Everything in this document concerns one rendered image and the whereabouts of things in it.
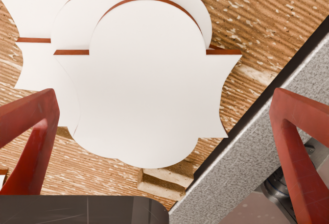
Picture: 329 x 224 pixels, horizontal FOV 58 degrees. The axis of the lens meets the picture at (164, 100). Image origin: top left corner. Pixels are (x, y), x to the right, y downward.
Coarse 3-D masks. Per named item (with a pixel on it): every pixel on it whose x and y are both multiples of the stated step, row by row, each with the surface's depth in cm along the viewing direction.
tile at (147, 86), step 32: (128, 0) 18; (160, 0) 18; (96, 32) 19; (128, 32) 19; (160, 32) 19; (192, 32) 19; (64, 64) 20; (96, 64) 20; (128, 64) 20; (160, 64) 20; (192, 64) 20; (224, 64) 20; (96, 96) 22; (128, 96) 22; (160, 96) 22; (192, 96) 22; (96, 128) 24; (128, 128) 24; (160, 128) 24; (192, 128) 24; (224, 128) 24; (128, 160) 26; (160, 160) 26
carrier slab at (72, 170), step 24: (24, 144) 34; (72, 144) 34; (0, 168) 36; (48, 168) 36; (72, 168) 36; (96, 168) 36; (120, 168) 36; (48, 192) 39; (72, 192) 39; (96, 192) 39; (120, 192) 39; (144, 192) 39
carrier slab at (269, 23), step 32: (0, 0) 24; (224, 0) 24; (256, 0) 25; (288, 0) 25; (320, 0) 25; (0, 32) 26; (224, 32) 26; (256, 32) 26; (288, 32) 26; (0, 64) 28; (256, 64) 28; (0, 96) 30; (224, 96) 30; (256, 96) 30; (192, 160) 35
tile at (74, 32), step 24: (72, 0) 19; (96, 0) 19; (120, 0) 19; (72, 24) 20; (96, 24) 20; (24, 48) 21; (48, 48) 21; (72, 48) 21; (48, 72) 22; (72, 96) 23; (72, 120) 24; (96, 144) 26
